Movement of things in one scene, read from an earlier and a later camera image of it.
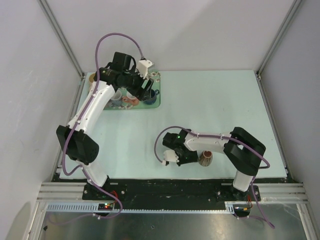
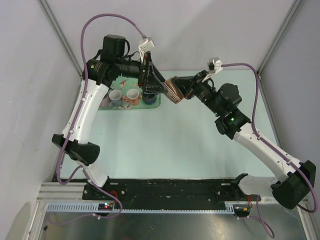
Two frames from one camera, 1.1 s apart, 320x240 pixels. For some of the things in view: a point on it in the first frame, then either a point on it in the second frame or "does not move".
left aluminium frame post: (62, 37) does not move
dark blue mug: (153, 93) does not move
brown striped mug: (205, 158) → (172, 92)
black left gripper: (139, 92) → (147, 82)
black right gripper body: (187, 157) → (197, 88)
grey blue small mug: (116, 100) does not move
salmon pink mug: (130, 99) does not move
